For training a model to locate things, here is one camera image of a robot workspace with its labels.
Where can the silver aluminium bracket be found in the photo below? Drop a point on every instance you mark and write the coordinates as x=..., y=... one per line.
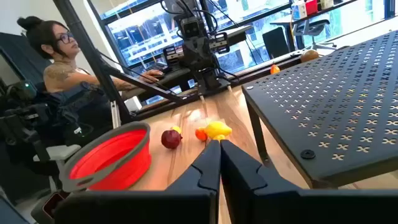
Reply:
x=115, y=113

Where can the brown kiwi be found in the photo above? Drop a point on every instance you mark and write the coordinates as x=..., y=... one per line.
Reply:
x=309, y=55

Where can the white container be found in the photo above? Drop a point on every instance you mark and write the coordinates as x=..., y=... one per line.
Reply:
x=301, y=9

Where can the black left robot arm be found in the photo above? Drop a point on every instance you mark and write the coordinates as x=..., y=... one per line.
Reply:
x=208, y=82

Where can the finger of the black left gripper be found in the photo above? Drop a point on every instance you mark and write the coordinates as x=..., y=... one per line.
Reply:
x=205, y=53
x=192, y=54

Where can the red box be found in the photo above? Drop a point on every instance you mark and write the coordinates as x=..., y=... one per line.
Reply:
x=311, y=6

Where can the dark fabric panel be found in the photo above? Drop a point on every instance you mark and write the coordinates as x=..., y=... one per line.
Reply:
x=18, y=53

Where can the grey office chair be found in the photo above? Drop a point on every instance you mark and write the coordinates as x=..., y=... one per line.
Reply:
x=314, y=29

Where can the red collapsible colander bowl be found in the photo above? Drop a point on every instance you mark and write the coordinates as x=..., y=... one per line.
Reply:
x=109, y=161

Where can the black camera rig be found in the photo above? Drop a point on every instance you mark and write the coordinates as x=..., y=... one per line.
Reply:
x=31, y=115

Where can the dark red pomegranate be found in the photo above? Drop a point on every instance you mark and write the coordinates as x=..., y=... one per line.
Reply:
x=171, y=139

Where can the black aluminium table frame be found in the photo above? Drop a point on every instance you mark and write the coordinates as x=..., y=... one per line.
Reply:
x=90, y=56

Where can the yellow lemon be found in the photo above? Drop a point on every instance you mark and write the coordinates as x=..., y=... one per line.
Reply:
x=217, y=128

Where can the orange pear-shaped fruit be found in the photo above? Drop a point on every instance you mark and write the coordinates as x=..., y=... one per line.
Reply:
x=176, y=128

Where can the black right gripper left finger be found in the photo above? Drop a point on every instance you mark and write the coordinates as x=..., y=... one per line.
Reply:
x=192, y=205

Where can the person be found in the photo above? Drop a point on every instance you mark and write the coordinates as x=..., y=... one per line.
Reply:
x=62, y=77

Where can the small orange fruit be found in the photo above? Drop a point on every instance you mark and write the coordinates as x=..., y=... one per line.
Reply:
x=275, y=69
x=201, y=134

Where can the dark background desk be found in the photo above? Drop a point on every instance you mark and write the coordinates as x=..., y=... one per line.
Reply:
x=289, y=21

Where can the black perforated metal shelf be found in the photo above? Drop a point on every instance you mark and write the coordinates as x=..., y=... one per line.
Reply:
x=342, y=109

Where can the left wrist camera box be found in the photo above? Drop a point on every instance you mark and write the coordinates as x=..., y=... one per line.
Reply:
x=190, y=28

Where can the grey raised desk top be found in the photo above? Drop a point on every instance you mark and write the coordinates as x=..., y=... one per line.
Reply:
x=241, y=32

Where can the dark low desk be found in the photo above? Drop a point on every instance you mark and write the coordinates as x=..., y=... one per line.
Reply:
x=174, y=76

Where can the black upright panel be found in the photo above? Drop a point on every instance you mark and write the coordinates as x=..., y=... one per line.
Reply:
x=275, y=42

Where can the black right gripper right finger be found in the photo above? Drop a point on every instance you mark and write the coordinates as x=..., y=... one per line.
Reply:
x=264, y=205

